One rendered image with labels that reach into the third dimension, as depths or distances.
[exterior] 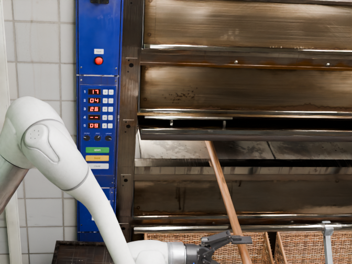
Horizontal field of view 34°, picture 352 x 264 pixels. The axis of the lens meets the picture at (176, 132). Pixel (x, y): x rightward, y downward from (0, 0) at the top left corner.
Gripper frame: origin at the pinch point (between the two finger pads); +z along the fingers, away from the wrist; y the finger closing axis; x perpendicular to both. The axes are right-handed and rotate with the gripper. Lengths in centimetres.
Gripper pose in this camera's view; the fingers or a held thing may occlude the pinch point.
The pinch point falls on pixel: (243, 253)
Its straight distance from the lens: 197.2
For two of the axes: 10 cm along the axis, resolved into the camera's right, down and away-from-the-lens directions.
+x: 1.2, 5.2, -8.4
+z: 9.9, 0.1, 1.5
